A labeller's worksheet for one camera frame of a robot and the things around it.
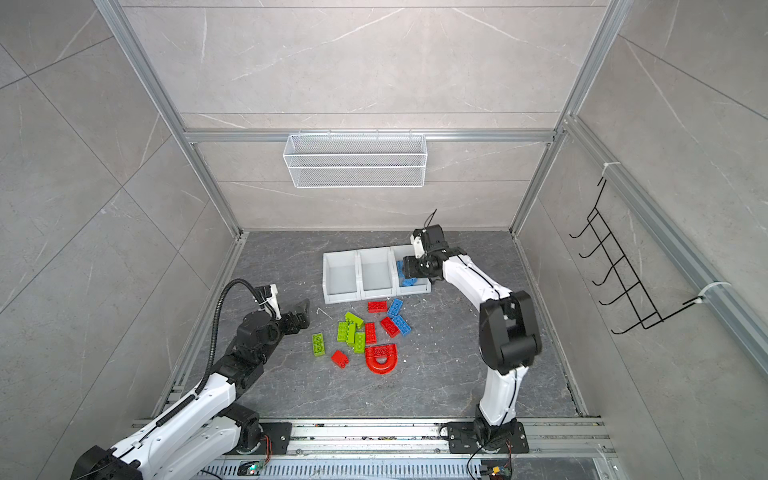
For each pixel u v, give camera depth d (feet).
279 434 2.40
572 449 2.39
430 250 2.53
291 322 2.39
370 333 2.96
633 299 2.05
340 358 2.81
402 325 3.04
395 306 3.14
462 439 2.39
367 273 3.47
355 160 3.32
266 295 2.27
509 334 1.61
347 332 2.96
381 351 2.84
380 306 3.13
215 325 1.87
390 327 3.01
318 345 2.89
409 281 3.34
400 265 3.25
